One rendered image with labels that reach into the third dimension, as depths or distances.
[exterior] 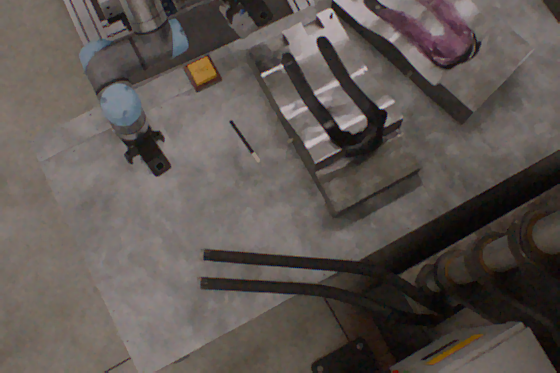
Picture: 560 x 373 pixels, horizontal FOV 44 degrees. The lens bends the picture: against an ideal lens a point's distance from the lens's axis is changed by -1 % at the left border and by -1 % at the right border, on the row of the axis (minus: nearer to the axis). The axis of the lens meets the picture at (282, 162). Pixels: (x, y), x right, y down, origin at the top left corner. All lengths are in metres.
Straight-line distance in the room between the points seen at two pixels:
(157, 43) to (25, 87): 1.52
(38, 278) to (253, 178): 1.14
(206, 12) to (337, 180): 1.11
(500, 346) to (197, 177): 0.97
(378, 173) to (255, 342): 1.01
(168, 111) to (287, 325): 1.03
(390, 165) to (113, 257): 0.76
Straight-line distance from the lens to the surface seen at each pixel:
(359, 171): 1.84
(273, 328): 2.63
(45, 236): 2.77
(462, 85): 1.92
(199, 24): 2.70
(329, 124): 1.81
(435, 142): 1.97
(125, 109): 1.42
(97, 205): 1.91
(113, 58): 1.49
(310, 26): 1.97
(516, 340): 1.23
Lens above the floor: 2.62
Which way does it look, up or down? 75 degrees down
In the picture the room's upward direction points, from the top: 9 degrees clockwise
